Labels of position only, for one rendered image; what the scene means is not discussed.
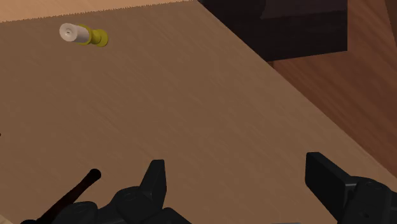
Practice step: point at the thin black stick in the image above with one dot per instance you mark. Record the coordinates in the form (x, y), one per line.
(69, 195)

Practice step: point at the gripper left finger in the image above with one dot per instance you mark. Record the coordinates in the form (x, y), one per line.
(145, 198)

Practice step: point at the white and yellow candle holder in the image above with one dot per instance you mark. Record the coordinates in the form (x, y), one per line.
(81, 34)

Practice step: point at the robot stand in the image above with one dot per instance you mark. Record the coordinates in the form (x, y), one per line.
(288, 28)

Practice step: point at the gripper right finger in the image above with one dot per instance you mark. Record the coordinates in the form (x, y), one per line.
(350, 192)

